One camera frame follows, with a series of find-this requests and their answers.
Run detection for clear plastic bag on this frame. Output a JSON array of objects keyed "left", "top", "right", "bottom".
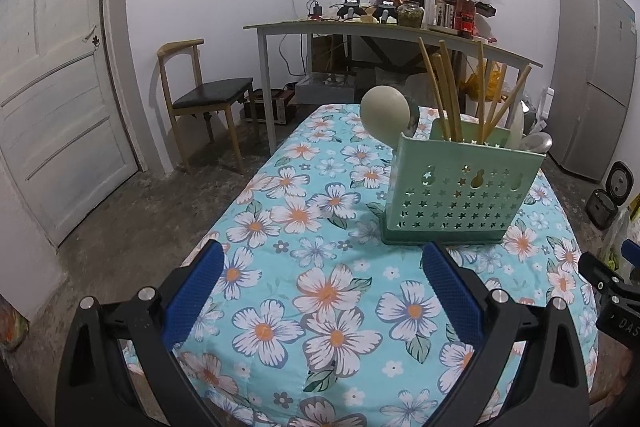
[{"left": 602, "top": 194, "right": 640, "bottom": 269}]

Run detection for white panelled door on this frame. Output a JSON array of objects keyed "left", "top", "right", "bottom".
[{"left": 0, "top": 0, "right": 140, "bottom": 248}]

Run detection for black electric cooker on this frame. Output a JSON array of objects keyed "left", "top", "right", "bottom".
[{"left": 585, "top": 189, "right": 619, "bottom": 231}]

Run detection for grey door frame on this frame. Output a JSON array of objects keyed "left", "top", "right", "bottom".
[{"left": 102, "top": 0, "right": 173, "bottom": 178}]

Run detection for white electric cooker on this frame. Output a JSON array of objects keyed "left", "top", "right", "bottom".
[{"left": 607, "top": 161, "right": 637, "bottom": 202}]

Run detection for green plastic utensil holder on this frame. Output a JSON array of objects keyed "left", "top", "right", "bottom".
[{"left": 381, "top": 117, "right": 547, "bottom": 246}]

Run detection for bundle of bamboo chopsticks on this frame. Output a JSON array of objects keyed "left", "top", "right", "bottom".
[{"left": 418, "top": 37, "right": 532, "bottom": 144}]

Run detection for grey refrigerator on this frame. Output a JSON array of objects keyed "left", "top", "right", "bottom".
[{"left": 547, "top": 0, "right": 638, "bottom": 182}]

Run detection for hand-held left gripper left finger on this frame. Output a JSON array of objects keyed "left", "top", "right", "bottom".
[{"left": 55, "top": 238, "right": 226, "bottom": 427}]

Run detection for glass jar green contents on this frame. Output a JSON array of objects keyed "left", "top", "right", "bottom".
[{"left": 397, "top": 3, "right": 427, "bottom": 28}]

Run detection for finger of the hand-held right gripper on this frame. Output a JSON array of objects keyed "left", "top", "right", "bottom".
[
  {"left": 621, "top": 240, "right": 640, "bottom": 269},
  {"left": 577, "top": 251, "right": 627, "bottom": 304}
]

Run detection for brown case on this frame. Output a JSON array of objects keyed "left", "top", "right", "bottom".
[{"left": 243, "top": 88, "right": 297, "bottom": 126}]

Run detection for white upright appliance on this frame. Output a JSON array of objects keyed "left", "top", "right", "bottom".
[{"left": 540, "top": 87, "right": 557, "bottom": 134}]

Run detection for cardboard box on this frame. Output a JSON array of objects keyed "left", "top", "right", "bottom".
[{"left": 310, "top": 34, "right": 351, "bottom": 76}]

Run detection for cream plastic ladle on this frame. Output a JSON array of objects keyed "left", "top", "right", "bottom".
[{"left": 360, "top": 85, "right": 412, "bottom": 148}]

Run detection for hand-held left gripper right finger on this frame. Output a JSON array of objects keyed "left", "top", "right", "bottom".
[{"left": 422, "top": 240, "right": 592, "bottom": 427}]

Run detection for red plastic bottle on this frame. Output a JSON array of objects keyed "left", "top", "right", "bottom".
[{"left": 454, "top": 0, "right": 477, "bottom": 34}]

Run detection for yellow plastic bag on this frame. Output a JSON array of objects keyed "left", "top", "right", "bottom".
[{"left": 465, "top": 61, "right": 507, "bottom": 101}]

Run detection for grey metal desk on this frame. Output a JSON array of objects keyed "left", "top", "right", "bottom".
[{"left": 243, "top": 18, "right": 543, "bottom": 152}]

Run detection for wooden chair black seat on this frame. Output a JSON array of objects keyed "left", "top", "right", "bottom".
[{"left": 157, "top": 38, "right": 256, "bottom": 175}]

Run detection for white plastic rice paddle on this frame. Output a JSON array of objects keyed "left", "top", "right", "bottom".
[{"left": 507, "top": 99, "right": 527, "bottom": 148}]

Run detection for blue floral quilt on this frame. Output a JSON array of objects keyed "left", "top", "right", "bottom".
[{"left": 122, "top": 103, "right": 601, "bottom": 427}]

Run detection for colourful printed bag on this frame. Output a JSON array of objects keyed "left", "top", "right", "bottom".
[{"left": 0, "top": 294, "right": 29, "bottom": 354}]

